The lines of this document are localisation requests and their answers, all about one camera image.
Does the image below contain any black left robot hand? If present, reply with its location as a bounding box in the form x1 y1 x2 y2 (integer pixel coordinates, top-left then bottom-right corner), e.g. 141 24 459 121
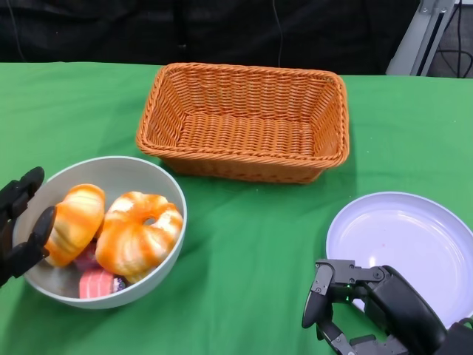
0 166 58 289

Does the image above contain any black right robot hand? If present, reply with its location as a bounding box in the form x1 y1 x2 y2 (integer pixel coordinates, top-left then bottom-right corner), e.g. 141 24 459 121
301 258 450 355

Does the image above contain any pink cake with cherry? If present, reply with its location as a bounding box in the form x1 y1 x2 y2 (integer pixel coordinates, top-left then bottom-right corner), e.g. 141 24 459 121
72 242 100 273

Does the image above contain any orange white ring bread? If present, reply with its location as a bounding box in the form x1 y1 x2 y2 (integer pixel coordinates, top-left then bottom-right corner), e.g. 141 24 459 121
95 191 185 285
44 183 107 268

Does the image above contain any salmon striped cake slice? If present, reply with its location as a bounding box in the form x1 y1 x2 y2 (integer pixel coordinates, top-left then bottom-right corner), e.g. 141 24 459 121
79 269 129 299

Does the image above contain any pale green ceramic bowl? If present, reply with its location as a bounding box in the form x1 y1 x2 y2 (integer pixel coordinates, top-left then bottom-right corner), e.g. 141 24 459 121
13 155 188 310

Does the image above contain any lavender round plate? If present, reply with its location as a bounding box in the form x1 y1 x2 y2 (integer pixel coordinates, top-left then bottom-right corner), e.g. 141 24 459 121
325 191 473 326

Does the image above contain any orange wicker basket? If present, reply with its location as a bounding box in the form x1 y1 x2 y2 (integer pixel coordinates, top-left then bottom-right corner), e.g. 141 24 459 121
135 62 350 185

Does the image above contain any green tablecloth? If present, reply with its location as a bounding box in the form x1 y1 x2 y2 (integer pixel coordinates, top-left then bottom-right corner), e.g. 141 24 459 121
0 61 473 355

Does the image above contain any black backdrop cloth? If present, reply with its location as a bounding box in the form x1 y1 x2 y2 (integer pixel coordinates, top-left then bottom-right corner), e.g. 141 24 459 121
0 0 424 77

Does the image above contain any grey metal stand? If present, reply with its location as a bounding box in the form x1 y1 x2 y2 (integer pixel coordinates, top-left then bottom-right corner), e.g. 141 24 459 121
386 0 465 78

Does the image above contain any black cable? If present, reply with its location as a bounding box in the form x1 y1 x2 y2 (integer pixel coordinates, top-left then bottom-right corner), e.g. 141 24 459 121
438 0 473 79

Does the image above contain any thin grey cable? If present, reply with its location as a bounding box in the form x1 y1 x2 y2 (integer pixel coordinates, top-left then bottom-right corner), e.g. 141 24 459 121
270 0 285 68

